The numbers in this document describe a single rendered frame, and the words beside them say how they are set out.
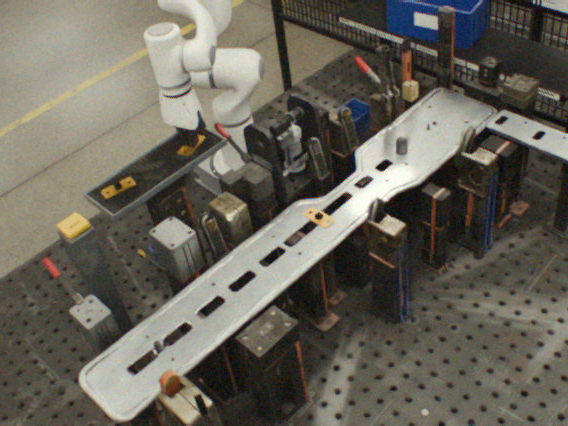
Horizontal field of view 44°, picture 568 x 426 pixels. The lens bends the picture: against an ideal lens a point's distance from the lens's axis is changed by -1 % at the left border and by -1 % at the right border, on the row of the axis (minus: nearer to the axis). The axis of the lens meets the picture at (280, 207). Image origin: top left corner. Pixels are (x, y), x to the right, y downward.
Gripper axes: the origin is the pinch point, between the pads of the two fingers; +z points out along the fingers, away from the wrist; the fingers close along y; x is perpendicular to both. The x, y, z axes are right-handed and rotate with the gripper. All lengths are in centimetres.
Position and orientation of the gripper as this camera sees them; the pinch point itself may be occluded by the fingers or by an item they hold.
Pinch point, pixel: (189, 137)
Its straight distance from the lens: 186.7
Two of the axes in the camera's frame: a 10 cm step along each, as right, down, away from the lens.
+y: 8.8, 2.3, -4.1
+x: 4.6, -6.5, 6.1
